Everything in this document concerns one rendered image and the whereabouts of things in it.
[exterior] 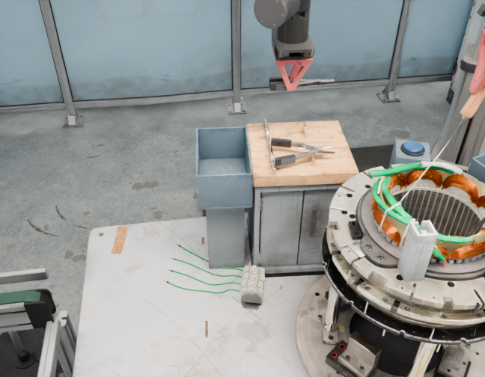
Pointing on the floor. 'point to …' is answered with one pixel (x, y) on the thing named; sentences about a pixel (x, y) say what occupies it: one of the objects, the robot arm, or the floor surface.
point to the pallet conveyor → (34, 319)
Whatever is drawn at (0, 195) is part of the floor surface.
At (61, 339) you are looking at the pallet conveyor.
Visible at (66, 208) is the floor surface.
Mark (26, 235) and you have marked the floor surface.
